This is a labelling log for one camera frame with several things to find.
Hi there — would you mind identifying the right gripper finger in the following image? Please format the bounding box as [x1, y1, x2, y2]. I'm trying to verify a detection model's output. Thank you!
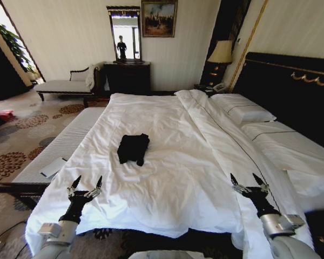
[252, 173, 270, 193]
[230, 173, 249, 194]

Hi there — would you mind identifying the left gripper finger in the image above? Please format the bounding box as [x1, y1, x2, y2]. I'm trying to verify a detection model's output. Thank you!
[66, 175, 83, 197]
[87, 175, 103, 199]

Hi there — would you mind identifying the white paper sheet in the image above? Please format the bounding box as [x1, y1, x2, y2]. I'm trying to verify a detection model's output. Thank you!
[39, 157, 69, 178]

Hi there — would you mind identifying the white pillow dark piping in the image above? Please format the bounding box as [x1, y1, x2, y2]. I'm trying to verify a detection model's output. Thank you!
[210, 93, 278, 125]
[241, 121, 324, 198]

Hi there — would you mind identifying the black folded garment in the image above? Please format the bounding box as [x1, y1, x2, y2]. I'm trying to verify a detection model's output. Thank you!
[116, 133, 151, 166]

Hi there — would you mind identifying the white striped mattress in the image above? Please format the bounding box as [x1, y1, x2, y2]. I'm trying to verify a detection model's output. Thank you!
[12, 107, 106, 184]

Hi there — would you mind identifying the dark low furniture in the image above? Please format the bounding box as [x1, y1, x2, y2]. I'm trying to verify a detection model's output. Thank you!
[304, 208, 324, 259]

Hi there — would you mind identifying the white robot front shell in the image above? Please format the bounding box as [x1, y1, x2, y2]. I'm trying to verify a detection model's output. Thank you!
[128, 250, 195, 259]

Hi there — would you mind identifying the white duvet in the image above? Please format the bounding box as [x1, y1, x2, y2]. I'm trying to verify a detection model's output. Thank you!
[25, 89, 314, 250]

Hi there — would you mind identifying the pink flat item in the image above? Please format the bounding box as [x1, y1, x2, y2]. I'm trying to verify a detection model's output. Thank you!
[0, 108, 16, 122]

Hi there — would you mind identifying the black headboard gold ornament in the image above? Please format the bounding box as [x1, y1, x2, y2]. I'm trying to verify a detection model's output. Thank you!
[232, 51, 324, 162]

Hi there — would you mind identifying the dark bedside table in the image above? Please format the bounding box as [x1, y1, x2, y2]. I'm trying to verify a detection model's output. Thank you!
[193, 83, 233, 96]

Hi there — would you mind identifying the white cloth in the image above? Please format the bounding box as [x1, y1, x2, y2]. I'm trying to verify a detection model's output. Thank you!
[84, 64, 98, 88]

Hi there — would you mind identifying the dark wooden dresser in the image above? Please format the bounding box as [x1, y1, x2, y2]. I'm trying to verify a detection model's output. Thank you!
[103, 61, 152, 96]

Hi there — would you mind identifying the dark tall cabinet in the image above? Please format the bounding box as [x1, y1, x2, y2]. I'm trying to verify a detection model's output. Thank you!
[0, 29, 31, 101]

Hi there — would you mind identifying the table lamp beige shade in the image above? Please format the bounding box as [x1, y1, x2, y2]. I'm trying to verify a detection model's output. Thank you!
[207, 40, 234, 87]

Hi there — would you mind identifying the person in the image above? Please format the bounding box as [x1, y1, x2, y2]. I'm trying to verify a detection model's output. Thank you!
[116, 35, 128, 60]

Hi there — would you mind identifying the green leafy plant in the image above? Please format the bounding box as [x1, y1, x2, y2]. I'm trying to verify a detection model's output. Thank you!
[0, 20, 37, 74]

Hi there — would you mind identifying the dark framed mirror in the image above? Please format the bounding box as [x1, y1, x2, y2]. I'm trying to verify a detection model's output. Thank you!
[106, 5, 143, 64]

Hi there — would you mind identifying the gold framed painting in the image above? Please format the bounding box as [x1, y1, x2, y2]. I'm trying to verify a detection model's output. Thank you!
[140, 0, 179, 38]

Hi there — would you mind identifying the dark wooden bed frame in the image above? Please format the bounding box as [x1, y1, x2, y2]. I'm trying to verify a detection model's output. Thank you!
[0, 182, 52, 212]

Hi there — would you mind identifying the white chaise longue dark frame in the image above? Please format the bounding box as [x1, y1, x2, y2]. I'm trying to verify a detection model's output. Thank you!
[36, 64, 105, 102]

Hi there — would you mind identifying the gold wall trim strip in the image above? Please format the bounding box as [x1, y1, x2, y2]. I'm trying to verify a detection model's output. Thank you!
[228, 0, 269, 90]

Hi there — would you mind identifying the dark striped wall panel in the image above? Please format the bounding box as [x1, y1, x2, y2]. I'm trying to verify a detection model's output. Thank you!
[199, 0, 252, 85]

